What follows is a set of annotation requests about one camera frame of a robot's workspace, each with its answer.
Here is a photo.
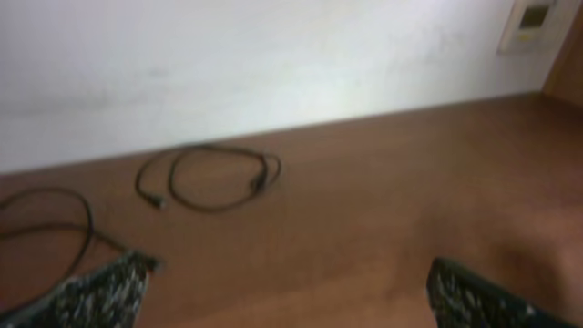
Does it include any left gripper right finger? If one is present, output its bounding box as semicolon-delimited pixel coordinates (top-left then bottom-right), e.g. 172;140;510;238
425;257;574;328

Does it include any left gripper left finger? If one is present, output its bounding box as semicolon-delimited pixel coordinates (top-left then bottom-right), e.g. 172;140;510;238
1;251;158;328

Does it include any thin black USB cable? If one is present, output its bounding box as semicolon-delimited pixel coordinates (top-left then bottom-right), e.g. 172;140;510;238
0;187;131;315

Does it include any thick black HDMI cable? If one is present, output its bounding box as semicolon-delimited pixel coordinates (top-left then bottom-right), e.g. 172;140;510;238
134;143;282;214

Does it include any white wall thermostat panel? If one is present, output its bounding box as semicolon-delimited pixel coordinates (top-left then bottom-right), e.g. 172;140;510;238
497;0;557;55

